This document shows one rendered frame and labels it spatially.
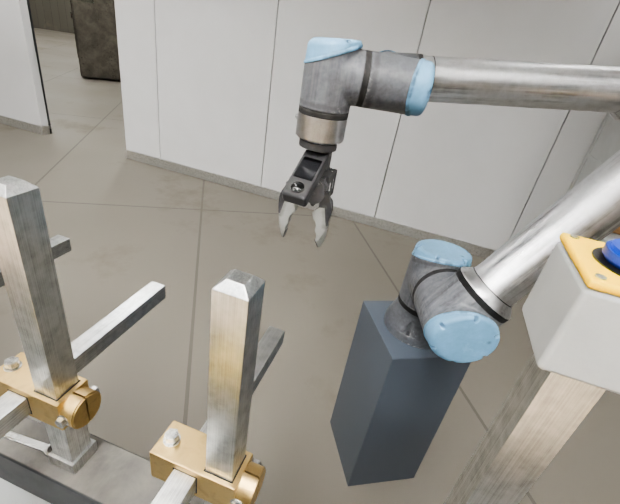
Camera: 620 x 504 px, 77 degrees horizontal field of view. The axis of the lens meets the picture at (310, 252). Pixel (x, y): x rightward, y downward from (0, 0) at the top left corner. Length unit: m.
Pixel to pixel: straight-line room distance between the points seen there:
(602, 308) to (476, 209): 2.87
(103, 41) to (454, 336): 7.49
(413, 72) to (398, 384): 0.81
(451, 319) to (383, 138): 2.26
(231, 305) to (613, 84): 0.86
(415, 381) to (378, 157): 2.13
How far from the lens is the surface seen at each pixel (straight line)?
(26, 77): 4.75
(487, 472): 0.40
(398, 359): 1.10
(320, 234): 0.78
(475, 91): 0.89
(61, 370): 0.60
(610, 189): 0.91
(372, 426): 1.29
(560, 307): 0.29
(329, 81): 0.69
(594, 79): 0.99
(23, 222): 0.48
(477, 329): 0.91
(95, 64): 7.97
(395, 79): 0.70
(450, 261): 1.02
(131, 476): 0.72
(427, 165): 3.03
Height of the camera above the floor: 1.32
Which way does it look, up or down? 30 degrees down
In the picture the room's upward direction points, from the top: 10 degrees clockwise
